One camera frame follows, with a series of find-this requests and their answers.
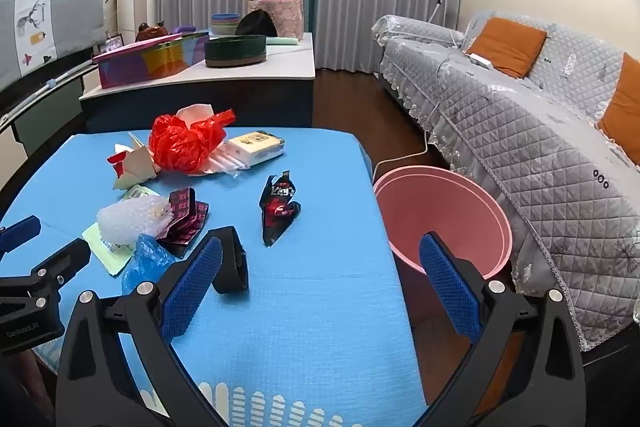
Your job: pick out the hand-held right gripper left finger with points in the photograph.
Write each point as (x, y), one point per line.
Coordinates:
(192, 287)

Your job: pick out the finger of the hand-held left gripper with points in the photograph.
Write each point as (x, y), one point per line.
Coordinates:
(20, 231)
(65, 259)

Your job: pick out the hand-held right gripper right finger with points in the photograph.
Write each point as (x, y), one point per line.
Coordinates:
(447, 282)

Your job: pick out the light green paper packet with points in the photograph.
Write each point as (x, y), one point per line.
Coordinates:
(107, 257)

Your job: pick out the black tape roll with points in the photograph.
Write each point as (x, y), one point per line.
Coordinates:
(235, 267)

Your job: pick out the blue plastic bag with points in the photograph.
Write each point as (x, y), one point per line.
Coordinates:
(145, 262)

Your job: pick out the dark red patterned wrapper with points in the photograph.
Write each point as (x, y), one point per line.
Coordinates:
(187, 217)

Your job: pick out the pink plastic bin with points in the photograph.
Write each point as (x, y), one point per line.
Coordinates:
(440, 207)

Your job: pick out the white bubble wrap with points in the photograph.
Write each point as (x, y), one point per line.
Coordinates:
(130, 219)

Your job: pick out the black red snack wrapper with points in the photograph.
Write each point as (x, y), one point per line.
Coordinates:
(277, 212)

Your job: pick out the white red paper box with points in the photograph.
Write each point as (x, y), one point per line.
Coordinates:
(135, 167)

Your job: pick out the clear plastic wrapper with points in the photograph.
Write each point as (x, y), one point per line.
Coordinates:
(225, 164)

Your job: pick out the red plastic bag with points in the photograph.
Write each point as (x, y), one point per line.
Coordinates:
(180, 147)

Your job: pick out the pink cup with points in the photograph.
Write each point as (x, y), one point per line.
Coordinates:
(197, 112)

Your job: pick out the blue table mat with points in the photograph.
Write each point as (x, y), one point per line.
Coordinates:
(310, 307)

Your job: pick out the dark television cabinet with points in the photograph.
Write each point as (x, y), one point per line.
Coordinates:
(45, 112)

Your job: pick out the white stick with blue grip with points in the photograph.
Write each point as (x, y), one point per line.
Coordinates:
(48, 82)

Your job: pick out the grey quilted covered sofa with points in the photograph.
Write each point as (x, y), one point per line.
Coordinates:
(525, 147)

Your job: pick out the colourful rectangular box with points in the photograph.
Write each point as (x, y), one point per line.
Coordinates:
(130, 67)

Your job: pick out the grey covered television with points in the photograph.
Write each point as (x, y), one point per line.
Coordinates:
(65, 17)

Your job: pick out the white top coffee table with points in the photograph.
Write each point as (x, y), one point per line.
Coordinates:
(240, 72)

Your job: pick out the white power strip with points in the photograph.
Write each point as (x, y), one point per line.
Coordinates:
(480, 60)

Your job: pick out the dark brown ornament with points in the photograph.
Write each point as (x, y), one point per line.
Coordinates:
(150, 32)

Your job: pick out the dark green round bowl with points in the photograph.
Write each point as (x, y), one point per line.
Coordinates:
(235, 49)

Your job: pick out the orange cushion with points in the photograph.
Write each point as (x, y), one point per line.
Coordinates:
(505, 47)
(625, 107)

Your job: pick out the light green foam pad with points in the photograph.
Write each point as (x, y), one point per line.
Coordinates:
(285, 41)

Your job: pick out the stack of coloured bowls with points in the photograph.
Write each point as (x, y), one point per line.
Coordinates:
(225, 24)

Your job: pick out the black bowl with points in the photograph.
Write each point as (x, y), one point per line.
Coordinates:
(255, 27)

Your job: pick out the pink patterned bag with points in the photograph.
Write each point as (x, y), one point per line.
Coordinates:
(287, 17)

